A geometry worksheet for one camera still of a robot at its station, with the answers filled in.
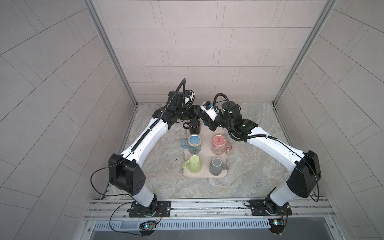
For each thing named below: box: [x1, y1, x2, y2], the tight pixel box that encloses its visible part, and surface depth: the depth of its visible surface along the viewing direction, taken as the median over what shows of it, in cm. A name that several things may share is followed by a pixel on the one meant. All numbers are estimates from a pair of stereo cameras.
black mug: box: [183, 118, 201, 135], surface depth 96 cm
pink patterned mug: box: [211, 134, 232, 156], surface depth 86 cm
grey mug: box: [209, 157, 229, 176], surface depth 79 cm
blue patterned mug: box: [181, 134, 202, 155], surface depth 86 cm
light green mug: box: [182, 154, 202, 174], surface depth 80 cm
